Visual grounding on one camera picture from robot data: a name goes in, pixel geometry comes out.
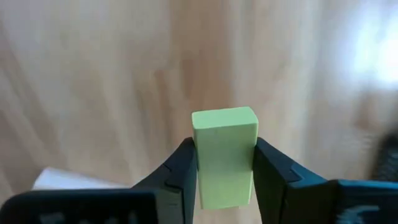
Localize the green rectangular block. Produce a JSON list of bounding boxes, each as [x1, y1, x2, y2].
[[190, 106, 260, 210]]

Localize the small pale wooden block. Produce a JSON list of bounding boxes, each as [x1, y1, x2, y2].
[[32, 167, 132, 191]]

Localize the black mesh basket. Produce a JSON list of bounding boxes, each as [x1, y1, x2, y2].
[[369, 129, 398, 182]]

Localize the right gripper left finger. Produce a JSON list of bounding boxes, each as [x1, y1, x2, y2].
[[0, 138, 198, 224]]

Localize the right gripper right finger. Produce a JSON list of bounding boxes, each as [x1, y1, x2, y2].
[[252, 138, 398, 224]]

